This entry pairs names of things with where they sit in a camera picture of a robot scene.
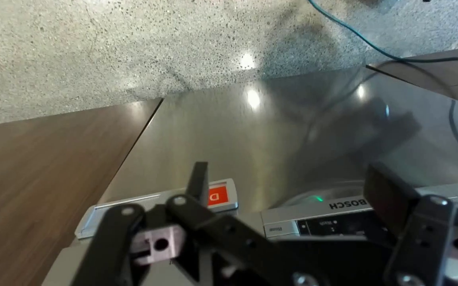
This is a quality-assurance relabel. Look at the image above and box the stainless steel appliance front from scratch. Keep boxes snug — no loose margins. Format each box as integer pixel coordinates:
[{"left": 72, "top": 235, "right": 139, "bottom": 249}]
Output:
[{"left": 44, "top": 49, "right": 458, "bottom": 286}]

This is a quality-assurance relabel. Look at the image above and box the teal power cable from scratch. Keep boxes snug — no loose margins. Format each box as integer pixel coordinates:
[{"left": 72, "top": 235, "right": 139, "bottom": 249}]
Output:
[{"left": 307, "top": 0, "right": 458, "bottom": 172}]

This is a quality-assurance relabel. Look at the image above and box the Bosch control panel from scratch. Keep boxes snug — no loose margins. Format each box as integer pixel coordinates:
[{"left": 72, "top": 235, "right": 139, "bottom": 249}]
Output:
[{"left": 261, "top": 195, "right": 393, "bottom": 241}]

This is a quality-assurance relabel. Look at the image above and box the red and white sticker tag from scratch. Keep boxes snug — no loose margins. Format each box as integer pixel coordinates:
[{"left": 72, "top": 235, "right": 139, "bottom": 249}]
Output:
[{"left": 75, "top": 178, "right": 239, "bottom": 240}]

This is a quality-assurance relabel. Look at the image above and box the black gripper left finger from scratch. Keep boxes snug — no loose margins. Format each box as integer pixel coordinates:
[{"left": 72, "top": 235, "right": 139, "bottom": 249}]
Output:
[{"left": 187, "top": 162, "right": 209, "bottom": 205}]

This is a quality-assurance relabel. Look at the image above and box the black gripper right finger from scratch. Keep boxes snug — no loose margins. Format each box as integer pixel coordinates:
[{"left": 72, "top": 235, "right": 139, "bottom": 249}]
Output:
[{"left": 365, "top": 162, "right": 420, "bottom": 238}]

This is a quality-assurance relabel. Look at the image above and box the wooden cabinet panel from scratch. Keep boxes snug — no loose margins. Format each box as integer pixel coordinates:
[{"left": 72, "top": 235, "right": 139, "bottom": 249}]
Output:
[{"left": 0, "top": 100, "right": 160, "bottom": 286}]

